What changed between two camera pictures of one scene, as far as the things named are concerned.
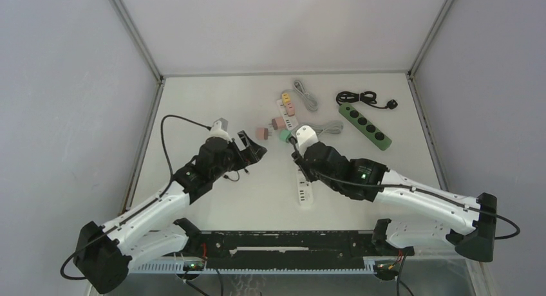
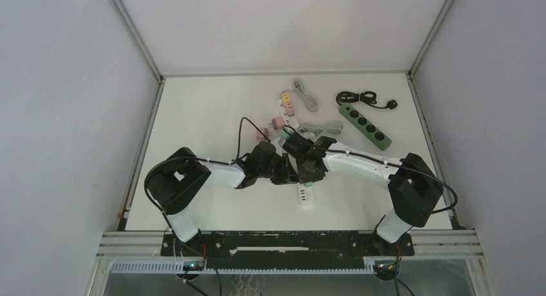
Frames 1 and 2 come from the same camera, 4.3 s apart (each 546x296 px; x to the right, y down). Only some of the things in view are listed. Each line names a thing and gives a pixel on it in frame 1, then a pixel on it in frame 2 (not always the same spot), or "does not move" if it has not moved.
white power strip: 290,121 does not move
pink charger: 261,133 does not move
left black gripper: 252,154 → 288,175
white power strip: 305,192 does not move
